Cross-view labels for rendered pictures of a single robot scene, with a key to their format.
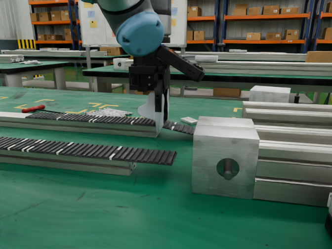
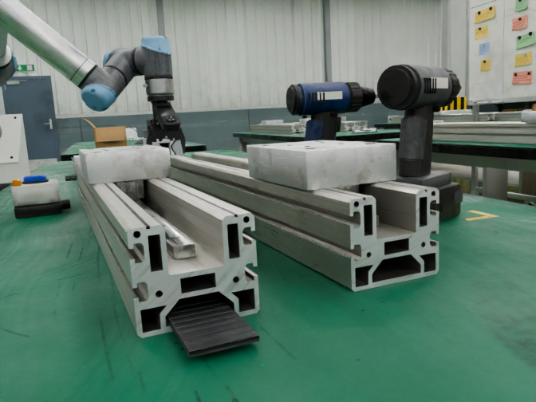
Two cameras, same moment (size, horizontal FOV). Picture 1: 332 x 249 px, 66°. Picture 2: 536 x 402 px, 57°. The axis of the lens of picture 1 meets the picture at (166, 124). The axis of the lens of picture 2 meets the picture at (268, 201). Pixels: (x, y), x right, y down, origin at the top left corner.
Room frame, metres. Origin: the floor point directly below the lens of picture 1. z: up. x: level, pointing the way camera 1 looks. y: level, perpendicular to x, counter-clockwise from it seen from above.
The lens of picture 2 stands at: (0.04, -1.26, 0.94)
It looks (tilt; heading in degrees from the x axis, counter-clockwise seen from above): 10 degrees down; 55
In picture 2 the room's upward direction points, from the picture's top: 3 degrees counter-clockwise
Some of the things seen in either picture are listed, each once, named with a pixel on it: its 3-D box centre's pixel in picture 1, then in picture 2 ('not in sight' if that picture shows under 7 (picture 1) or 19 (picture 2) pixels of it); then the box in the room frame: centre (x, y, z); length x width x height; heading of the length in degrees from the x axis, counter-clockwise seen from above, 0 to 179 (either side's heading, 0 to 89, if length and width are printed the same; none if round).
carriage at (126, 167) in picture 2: not in sight; (123, 171); (0.29, -0.53, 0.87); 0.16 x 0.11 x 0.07; 78
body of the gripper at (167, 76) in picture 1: (151, 64); (162, 119); (0.60, 0.03, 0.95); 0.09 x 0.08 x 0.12; 78
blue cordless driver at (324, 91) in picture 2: not in sight; (340, 139); (0.72, -0.54, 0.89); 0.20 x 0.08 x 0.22; 161
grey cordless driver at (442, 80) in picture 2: not in sight; (429, 143); (0.66, -0.80, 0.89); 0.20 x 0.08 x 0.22; 10
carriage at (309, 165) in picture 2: not in sight; (316, 172); (0.42, -0.81, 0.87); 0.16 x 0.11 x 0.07; 78
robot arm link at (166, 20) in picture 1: (153, 27); (159, 88); (0.60, 0.03, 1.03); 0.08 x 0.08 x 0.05
